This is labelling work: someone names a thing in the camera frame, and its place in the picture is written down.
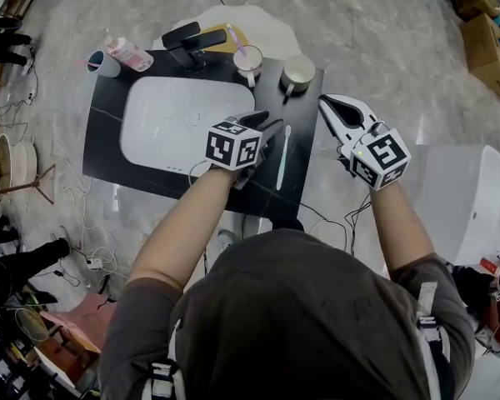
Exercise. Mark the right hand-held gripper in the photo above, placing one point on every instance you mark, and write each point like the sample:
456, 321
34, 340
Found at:
381, 158

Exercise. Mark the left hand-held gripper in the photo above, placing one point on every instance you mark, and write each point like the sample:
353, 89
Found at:
233, 144

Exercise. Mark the pale green toothbrush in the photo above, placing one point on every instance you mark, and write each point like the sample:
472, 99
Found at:
282, 161

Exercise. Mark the grey cup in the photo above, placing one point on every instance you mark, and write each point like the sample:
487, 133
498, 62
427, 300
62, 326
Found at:
298, 73

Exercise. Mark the blue-rimmed white cup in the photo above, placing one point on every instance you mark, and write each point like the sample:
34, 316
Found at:
110, 68

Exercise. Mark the pink stick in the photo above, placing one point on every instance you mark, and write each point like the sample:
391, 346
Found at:
93, 63

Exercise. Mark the person's right forearm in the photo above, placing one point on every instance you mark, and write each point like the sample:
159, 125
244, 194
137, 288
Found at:
400, 231

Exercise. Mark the person's left forearm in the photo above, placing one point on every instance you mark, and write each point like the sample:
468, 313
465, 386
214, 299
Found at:
179, 231

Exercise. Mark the tan round mat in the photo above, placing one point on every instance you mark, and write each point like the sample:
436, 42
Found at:
230, 49

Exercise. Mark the white sink basin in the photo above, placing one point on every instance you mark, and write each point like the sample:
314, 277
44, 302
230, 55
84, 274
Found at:
166, 123

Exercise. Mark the black faucet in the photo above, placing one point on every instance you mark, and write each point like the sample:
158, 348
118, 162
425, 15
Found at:
187, 36

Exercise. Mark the person's grey shoe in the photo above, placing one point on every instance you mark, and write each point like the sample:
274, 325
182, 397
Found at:
227, 238

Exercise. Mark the pink bottle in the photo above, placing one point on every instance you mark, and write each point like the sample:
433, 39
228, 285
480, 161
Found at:
129, 54

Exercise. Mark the white bathtub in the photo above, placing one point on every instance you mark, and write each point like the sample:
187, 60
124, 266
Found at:
471, 206

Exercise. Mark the cardboard box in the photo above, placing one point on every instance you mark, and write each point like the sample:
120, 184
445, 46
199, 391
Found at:
483, 52

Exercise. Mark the black vanity cabinet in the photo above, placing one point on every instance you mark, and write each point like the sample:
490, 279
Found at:
108, 140

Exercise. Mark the person's grey t-shirt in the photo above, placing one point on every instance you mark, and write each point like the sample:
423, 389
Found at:
296, 327

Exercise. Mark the white power strip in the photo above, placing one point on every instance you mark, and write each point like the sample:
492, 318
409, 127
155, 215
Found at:
95, 263

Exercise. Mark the round pale tub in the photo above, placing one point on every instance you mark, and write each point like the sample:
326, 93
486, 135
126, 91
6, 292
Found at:
25, 161

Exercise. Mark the wooden cabinet with white top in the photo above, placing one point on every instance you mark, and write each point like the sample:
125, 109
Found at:
66, 356

